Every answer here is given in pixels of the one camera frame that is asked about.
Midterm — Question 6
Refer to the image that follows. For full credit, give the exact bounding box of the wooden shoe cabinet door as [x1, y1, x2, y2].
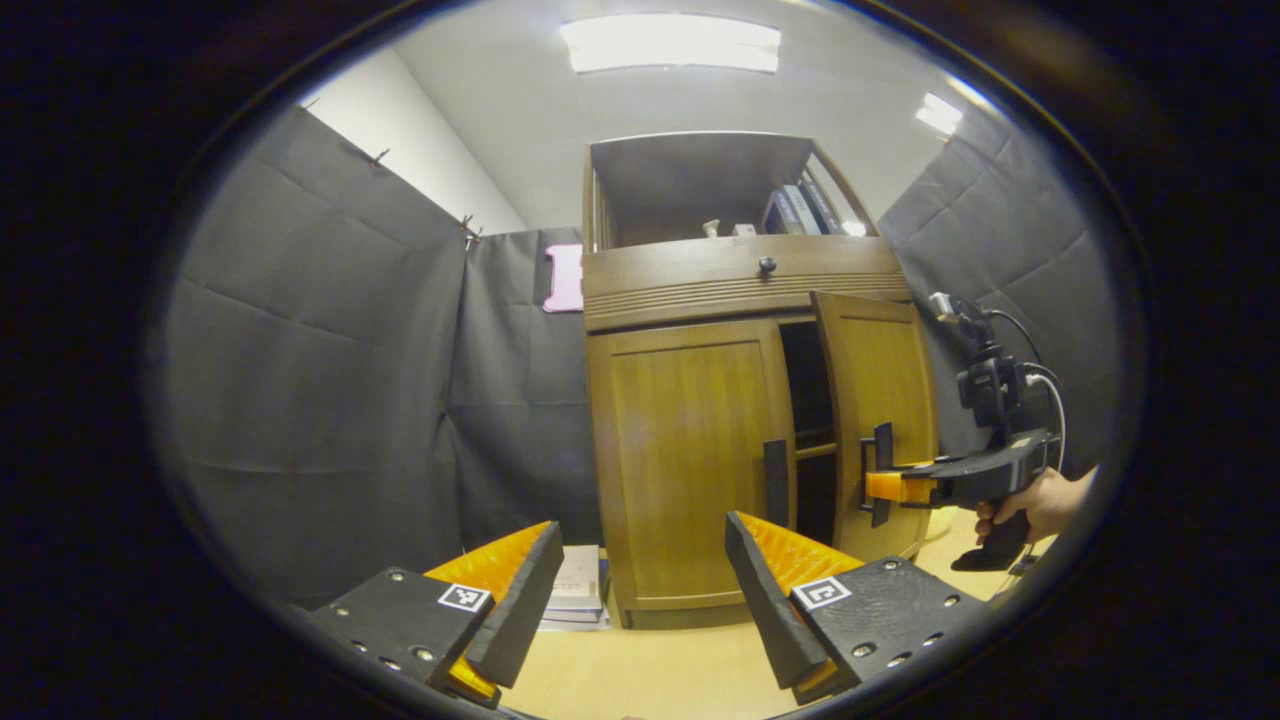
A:
[810, 290, 941, 563]
[587, 318, 799, 613]

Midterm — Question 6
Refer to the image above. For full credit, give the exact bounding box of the black door handle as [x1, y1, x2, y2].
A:
[763, 439, 791, 529]
[860, 422, 896, 528]

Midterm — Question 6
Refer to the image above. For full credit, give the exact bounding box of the wooden double-door shoe cabinet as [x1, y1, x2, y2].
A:
[582, 130, 941, 631]

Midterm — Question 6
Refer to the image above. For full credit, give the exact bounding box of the wooden cabinet drawer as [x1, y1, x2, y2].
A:
[583, 238, 906, 301]

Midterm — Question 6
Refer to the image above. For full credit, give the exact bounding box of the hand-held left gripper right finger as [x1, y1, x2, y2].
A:
[724, 510, 991, 706]

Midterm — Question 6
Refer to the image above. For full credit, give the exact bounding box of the white cable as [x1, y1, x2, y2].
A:
[1025, 372, 1067, 471]

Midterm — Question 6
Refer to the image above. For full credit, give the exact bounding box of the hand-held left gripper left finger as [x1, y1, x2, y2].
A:
[305, 520, 566, 711]

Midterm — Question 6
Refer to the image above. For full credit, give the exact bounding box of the light grey book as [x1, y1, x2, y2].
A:
[782, 184, 823, 236]

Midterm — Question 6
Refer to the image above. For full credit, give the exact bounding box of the dark blue book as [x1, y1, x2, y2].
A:
[800, 176, 846, 236]

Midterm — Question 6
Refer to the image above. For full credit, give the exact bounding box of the black cable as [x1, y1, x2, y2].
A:
[985, 308, 1046, 369]

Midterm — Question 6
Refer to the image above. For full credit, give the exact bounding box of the white book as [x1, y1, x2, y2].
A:
[540, 605, 613, 631]
[548, 545, 603, 611]

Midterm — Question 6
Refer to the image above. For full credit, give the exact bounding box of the small ceiling light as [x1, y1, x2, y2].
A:
[914, 92, 965, 137]

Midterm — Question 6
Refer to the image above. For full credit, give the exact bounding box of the large ceiling light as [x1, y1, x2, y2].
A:
[560, 14, 783, 75]

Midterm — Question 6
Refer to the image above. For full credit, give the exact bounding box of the black backdrop cloth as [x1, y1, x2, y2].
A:
[150, 100, 1126, 606]

